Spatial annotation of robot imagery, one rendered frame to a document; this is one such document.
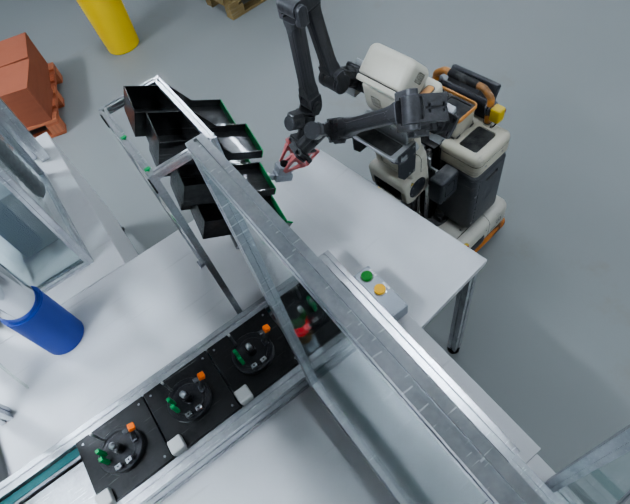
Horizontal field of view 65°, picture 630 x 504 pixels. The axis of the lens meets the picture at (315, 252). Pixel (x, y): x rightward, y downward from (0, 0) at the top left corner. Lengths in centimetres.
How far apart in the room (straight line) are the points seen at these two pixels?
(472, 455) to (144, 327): 165
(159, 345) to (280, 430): 57
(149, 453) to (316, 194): 117
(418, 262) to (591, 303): 127
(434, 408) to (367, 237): 149
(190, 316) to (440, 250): 98
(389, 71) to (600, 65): 258
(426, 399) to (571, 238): 266
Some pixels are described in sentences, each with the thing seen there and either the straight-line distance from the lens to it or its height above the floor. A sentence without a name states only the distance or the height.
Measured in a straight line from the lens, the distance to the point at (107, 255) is 227.
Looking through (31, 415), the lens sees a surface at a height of 86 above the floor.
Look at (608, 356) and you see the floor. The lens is 282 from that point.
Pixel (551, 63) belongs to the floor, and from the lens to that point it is 417.
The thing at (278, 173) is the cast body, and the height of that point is 121.
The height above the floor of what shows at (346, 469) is 86.
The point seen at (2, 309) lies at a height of 122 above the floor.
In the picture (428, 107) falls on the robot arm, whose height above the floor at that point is 153.
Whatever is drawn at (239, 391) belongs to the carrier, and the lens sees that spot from 162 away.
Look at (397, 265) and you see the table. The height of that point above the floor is 86.
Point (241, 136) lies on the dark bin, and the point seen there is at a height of 152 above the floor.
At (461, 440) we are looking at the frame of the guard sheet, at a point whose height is 199.
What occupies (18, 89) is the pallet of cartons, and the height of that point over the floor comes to 46.
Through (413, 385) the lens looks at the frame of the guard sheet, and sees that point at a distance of 50.
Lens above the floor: 246
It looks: 56 degrees down
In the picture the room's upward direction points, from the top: 16 degrees counter-clockwise
